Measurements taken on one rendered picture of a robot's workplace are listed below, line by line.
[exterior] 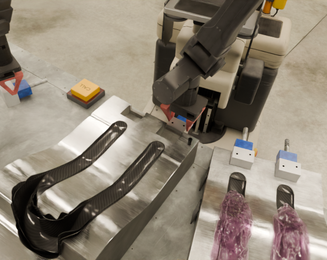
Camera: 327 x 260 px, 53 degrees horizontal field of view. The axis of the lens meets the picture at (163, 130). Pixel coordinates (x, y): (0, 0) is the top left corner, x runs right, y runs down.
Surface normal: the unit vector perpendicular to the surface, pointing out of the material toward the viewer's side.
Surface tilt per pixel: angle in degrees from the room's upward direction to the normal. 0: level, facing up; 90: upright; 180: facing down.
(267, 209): 28
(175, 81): 24
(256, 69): 0
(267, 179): 0
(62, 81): 0
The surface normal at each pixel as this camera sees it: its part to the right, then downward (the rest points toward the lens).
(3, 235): 0.07, -0.67
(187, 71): 0.38, -0.42
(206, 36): -0.63, 0.56
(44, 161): 0.32, -0.87
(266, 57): -0.33, 0.68
